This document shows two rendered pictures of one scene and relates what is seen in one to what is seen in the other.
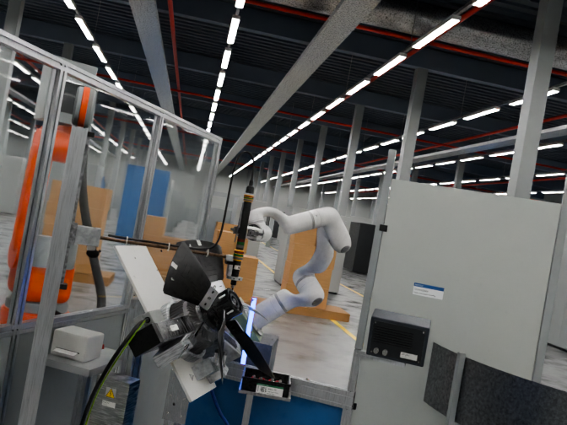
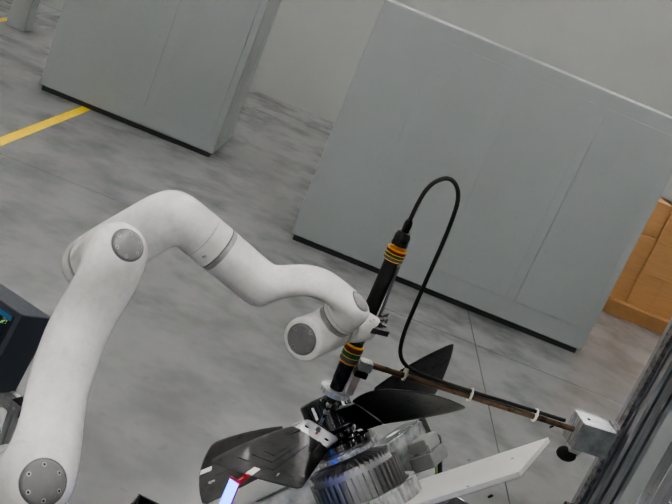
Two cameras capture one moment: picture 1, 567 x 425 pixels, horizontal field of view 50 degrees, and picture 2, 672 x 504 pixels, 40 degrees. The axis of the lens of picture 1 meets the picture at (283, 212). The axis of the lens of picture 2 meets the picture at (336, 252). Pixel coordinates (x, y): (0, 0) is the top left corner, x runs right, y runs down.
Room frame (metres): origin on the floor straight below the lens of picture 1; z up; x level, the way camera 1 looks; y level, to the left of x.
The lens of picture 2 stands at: (4.53, 0.25, 2.16)
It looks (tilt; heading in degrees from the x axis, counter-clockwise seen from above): 16 degrees down; 186
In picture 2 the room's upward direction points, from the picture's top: 23 degrees clockwise
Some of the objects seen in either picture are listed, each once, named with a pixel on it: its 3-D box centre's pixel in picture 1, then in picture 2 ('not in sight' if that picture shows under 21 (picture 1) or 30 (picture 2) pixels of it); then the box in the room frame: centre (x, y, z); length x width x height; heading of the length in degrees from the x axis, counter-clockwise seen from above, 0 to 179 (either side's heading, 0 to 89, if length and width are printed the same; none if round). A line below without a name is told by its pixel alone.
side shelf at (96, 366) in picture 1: (89, 358); not in sight; (2.63, 0.72, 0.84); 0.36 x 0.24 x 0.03; 165
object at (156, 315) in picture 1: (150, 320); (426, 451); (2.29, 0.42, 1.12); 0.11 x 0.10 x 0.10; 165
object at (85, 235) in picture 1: (86, 235); (591, 434); (2.39, 0.75, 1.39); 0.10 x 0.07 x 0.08; 110
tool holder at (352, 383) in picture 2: (234, 267); (346, 375); (2.59, 0.17, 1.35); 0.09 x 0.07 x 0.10; 110
